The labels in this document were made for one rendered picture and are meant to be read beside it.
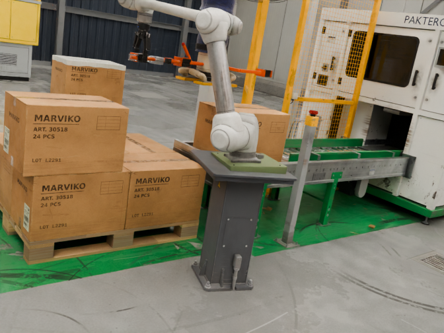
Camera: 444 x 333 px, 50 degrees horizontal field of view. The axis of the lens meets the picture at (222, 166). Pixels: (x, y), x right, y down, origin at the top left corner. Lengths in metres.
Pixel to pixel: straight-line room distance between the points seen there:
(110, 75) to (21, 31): 5.61
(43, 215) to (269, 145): 1.74
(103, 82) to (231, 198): 2.53
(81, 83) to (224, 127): 2.56
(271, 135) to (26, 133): 1.81
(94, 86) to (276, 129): 1.99
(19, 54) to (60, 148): 7.71
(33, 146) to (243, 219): 1.24
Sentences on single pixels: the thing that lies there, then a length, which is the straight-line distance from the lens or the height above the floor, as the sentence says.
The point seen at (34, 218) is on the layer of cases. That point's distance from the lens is 2.93.
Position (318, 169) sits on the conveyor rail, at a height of 0.53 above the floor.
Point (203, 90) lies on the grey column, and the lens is 4.72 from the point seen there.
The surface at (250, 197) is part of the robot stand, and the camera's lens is 2.77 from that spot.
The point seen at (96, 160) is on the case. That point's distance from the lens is 2.94.
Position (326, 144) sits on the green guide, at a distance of 4.90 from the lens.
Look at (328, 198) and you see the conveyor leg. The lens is 4.26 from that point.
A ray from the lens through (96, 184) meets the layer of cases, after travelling 2.99.
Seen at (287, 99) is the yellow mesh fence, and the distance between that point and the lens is 4.61.
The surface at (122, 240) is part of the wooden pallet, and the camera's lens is 3.23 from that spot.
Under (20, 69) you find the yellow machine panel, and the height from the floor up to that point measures 0.23.
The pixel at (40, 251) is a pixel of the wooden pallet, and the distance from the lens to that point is 3.03.
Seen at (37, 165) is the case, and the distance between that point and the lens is 2.82.
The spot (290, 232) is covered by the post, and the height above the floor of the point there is 0.10.
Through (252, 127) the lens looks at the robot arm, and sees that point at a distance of 2.68.
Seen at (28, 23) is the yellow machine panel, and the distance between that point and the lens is 10.42.
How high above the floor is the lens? 1.43
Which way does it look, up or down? 15 degrees down
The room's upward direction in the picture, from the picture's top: 9 degrees clockwise
